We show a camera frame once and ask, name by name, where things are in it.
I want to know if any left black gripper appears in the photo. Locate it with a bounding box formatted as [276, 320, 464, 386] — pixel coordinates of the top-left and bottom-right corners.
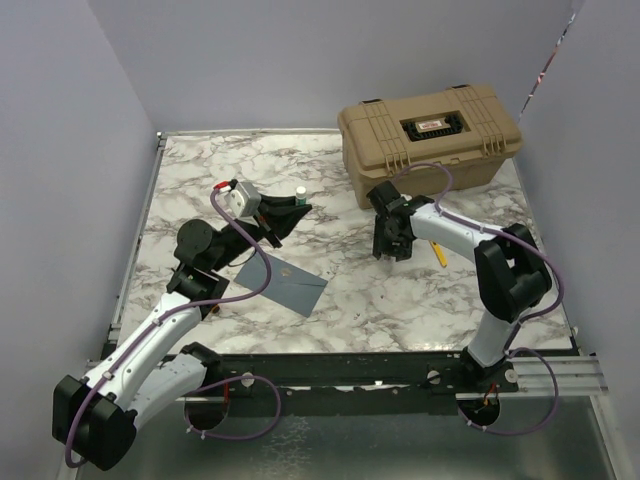
[211, 193, 311, 272]

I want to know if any green white glue stick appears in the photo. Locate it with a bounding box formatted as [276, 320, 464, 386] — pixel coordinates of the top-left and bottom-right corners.
[295, 186, 307, 206]

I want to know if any grey blue envelope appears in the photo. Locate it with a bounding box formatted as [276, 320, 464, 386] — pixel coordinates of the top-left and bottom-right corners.
[235, 254, 327, 317]

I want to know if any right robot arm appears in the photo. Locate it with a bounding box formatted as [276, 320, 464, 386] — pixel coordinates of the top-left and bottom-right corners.
[367, 181, 552, 391]

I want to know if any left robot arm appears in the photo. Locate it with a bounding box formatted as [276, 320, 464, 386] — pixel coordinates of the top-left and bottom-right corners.
[52, 183, 312, 471]

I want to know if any tan plastic toolbox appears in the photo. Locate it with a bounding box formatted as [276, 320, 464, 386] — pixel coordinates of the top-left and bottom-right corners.
[337, 84, 523, 209]

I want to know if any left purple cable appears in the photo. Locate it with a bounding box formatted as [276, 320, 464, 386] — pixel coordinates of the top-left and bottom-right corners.
[65, 182, 283, 469]

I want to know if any purple cable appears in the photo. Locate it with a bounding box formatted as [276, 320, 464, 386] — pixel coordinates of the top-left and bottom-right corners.
[392, 163, 566, 436]
[65, 182, 283, 469]

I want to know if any aluminium table frame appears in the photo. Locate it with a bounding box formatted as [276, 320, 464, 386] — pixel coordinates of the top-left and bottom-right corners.
[79, 130, 634, 479]

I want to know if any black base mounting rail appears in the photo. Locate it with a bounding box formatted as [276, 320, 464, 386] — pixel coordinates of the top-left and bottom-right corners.
[102, 339, 521, 417]

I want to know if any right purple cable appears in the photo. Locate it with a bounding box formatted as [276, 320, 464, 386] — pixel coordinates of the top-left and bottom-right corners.
[392, 163, 566, 436]

